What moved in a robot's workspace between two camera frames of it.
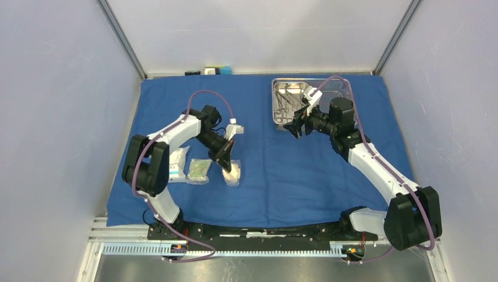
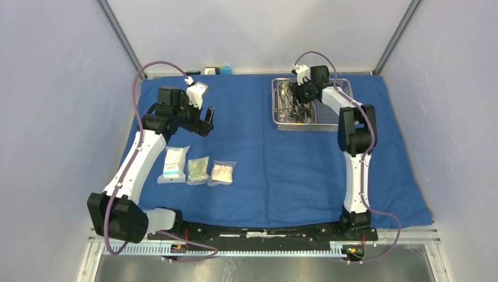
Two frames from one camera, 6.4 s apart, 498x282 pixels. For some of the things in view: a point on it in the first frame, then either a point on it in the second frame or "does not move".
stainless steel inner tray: x=287 y=99 does not move
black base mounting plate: x=204 y=234 does not move
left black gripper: x=222 y=154 -> x=200 y=127
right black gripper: x=295 y=127 -> x=297 y=93
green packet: x=198 y=171 does not move
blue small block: x=226 y=70 does not move
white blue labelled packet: x=177 y=158 does not move
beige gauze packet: x=232 y=178 -> x=222 y=174
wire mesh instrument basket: x=288 y=96 does not move
